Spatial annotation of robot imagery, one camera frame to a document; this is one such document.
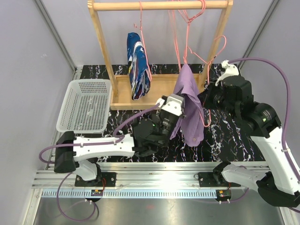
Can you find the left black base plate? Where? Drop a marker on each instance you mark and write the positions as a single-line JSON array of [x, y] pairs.
[[107, 179]]

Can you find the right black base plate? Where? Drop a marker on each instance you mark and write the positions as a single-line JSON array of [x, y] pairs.
[[207, 180]]

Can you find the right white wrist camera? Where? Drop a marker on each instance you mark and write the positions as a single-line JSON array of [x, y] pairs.
[[230, 70]]

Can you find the aluminium rail frame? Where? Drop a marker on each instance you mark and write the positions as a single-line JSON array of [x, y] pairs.
[[166, 175]]

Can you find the purple trousers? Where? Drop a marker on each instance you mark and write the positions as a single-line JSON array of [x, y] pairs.
[[191, 124]]

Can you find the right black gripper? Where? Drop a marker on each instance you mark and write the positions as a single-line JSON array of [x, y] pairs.
[[206, 96]]

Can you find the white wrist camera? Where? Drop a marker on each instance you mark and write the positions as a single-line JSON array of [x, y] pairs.
[[230, 70], [173, 104]]

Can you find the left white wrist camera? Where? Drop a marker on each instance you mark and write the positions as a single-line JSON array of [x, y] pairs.
[[173, 104]]

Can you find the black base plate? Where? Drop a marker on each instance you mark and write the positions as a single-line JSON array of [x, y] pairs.
[[107, 179], [207, 180]]

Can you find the white slotted cable duct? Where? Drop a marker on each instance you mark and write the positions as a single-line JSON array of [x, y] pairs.
[[137, 193]]

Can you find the blue patterned trousers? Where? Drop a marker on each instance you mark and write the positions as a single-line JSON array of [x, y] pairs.
[[138, 88]]

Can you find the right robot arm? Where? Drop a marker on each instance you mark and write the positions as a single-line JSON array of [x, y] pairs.
[[279, 186]]

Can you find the white plastic basket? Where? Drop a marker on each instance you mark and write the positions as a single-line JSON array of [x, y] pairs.
[[85, 107]]

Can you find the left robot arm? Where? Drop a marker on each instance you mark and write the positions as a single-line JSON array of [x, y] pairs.
[[73, 155]]

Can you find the wooden clothes rack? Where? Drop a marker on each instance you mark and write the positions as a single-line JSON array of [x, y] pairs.
[[122, 90]]

